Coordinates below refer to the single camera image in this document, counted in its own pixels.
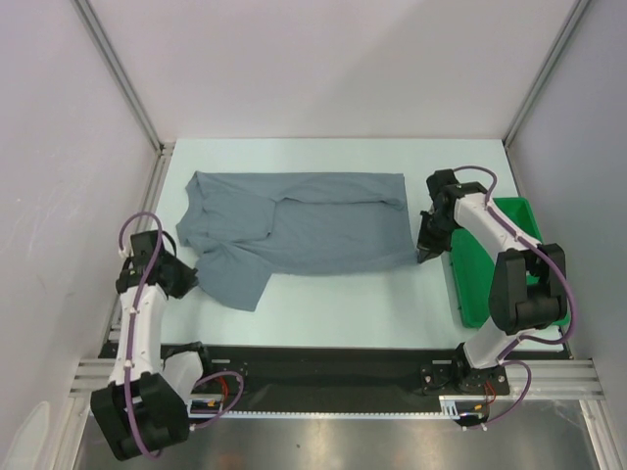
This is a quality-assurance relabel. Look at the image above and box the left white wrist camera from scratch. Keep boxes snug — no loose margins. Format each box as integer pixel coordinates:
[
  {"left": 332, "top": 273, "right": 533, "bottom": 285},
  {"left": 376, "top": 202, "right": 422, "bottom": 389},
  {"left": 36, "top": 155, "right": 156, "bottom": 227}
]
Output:
[{"left": 119, "top": 230, "right": 164, "bottom": 261}]

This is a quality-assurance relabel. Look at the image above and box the aluminium corner post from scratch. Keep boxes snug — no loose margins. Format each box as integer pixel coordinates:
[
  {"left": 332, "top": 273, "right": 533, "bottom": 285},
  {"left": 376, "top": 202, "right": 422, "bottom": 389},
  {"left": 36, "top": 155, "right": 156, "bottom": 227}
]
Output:
[
  {"left": 502, "top": 0, "right": 594, "bottom": 151},
  {"left": 71, "top": 0, "right": 164, "bottom": 155}
]

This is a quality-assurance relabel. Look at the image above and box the left aluminium corner post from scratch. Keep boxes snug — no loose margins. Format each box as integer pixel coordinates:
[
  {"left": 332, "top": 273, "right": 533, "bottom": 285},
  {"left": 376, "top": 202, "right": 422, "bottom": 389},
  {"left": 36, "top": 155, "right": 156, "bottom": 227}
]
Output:
[{"left": 71, "top": 0, "right": 164, "bottom": 155}]

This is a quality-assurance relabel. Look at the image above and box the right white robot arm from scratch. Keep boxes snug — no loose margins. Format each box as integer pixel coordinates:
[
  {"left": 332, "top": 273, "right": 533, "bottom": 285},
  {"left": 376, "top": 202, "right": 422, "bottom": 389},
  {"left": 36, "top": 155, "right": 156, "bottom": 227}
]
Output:
[{"left": 417, "top": 170, "right": 572, "bottom": 393}]

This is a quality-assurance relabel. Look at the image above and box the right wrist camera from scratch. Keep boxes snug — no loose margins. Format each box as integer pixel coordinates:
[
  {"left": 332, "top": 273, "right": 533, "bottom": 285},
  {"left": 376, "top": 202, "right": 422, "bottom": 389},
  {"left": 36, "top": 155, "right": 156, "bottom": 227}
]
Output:
[{"left": 426, "top": 168, "right": 458, "bottom": 200}]

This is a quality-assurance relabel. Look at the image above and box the right aluminium corner post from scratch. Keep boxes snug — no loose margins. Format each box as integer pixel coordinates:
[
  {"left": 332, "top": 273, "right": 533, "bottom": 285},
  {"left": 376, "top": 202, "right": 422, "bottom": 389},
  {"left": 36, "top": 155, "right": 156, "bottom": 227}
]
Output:
[{"left": 502, "top": 0, "right": 594, "bottom": 151}]

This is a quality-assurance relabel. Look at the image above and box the white slotted cable duct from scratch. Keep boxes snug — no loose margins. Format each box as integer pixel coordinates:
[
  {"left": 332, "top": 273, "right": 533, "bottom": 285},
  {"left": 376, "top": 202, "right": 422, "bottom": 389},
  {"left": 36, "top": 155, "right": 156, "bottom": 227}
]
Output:
[{"left": 187, "top": 395, "right": 487, "bottom": 422}]

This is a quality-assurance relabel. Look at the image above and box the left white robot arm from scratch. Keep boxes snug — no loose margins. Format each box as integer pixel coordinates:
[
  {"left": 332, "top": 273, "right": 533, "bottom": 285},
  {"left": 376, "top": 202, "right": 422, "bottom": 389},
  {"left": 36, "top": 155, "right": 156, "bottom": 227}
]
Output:
[{"left": 90, "top": 252, "right": 216, "bottom": 461}]

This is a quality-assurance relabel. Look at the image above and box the green plastic tray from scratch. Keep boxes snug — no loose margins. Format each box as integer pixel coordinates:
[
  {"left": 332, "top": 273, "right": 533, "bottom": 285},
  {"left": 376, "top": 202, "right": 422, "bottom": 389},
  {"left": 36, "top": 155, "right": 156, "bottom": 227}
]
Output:
[{"left": 451, "top": 193, "right": 568, "bottom": 336}]

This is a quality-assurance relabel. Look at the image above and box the aluminium frame rail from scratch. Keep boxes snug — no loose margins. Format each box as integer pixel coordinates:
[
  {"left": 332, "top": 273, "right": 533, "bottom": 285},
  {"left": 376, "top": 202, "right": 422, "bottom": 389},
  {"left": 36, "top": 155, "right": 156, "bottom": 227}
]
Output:
[{"left": 70, "top": 358, "right": 604, "bottom": 400}]

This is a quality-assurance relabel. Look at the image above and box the grey-blue t shirt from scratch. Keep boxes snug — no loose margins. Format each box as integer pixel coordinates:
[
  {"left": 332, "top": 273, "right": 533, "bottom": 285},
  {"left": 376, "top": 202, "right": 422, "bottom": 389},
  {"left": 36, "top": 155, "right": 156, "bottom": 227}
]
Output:
[{"left": 176, "top": 171, "right": 417, "bottom": 311}]

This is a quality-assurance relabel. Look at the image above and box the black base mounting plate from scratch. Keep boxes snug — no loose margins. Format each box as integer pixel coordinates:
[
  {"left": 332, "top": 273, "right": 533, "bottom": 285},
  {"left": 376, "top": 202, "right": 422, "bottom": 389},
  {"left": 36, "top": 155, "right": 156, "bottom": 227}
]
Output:
[{"left": 97, "top": 344, "right": 569, "bottom": 401}]

